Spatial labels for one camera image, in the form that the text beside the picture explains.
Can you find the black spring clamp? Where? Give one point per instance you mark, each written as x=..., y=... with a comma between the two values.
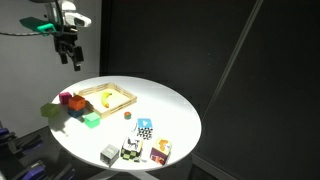
x=28, y=144

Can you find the wooden tray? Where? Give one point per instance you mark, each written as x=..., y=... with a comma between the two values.
x=121, y=103

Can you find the gray cube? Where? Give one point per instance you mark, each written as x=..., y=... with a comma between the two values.
x=109, y=155

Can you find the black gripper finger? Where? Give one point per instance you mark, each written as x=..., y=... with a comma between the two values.
x=78, y=58
x=63, y=57

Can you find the orange purple picture cube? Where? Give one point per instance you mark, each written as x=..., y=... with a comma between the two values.
x=161, y=152

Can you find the lime green block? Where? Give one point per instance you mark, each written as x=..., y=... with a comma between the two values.
x=50, y=110

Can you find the purple orange spring clamp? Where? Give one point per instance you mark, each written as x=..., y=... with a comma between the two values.
x=33, y=171
x=6, y=135

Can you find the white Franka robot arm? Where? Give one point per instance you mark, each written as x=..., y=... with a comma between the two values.
x=71, y=15

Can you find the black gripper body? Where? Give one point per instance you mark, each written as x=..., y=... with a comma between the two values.
x=66, y=41

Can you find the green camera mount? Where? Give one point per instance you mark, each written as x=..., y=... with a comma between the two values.
x=35, y=25

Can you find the pink block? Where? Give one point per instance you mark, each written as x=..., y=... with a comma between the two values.
x=64, y=98

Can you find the blue block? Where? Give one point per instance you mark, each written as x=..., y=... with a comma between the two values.
x=74, y=113

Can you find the orange block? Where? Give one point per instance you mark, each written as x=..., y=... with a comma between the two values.
x=77, y=102

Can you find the yellow banana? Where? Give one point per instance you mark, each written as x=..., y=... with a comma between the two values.
x=106, y=99

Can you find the white table pedestal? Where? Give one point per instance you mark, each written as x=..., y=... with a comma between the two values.
x=123, y=175

